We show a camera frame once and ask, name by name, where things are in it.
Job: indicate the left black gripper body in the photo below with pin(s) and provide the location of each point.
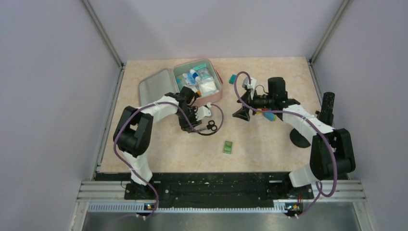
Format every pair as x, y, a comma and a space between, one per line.
187, 119

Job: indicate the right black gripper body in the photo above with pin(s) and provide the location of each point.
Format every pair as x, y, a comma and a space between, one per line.
259, 101

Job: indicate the black medical scissors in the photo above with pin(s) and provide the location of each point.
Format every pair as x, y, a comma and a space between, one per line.
210, 126

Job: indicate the white gauze packet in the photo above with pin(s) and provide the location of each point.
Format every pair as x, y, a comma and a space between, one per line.
207, 87

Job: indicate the white blue bandage roll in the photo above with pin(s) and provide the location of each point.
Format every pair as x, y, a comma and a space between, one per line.
187, 78

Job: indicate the clear bottle green label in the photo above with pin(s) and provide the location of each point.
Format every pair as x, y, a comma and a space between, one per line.
195, 76

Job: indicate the pink medicine kit case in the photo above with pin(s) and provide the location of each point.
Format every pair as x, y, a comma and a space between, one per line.
153, 87

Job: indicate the teal topped swab packet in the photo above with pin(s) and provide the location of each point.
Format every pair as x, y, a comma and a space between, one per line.
202, 71

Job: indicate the blue bandage strip packet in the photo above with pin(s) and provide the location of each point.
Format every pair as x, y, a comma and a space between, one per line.
192, 82

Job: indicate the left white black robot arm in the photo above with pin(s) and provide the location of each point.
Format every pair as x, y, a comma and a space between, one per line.
133, 133

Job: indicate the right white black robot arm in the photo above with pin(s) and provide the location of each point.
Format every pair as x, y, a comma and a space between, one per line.
332, 152

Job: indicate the colourful toy blocks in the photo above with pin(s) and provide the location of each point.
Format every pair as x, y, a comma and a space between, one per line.
269, 116

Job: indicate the small teal box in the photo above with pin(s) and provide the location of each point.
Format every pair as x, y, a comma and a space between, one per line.
232, 79

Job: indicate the small green box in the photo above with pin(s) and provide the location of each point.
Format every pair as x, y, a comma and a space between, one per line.
227, 149

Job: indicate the black stand with handle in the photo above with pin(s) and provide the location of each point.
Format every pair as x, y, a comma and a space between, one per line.
302, 134

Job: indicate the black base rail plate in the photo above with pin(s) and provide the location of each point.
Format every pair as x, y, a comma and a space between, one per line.
212, 190

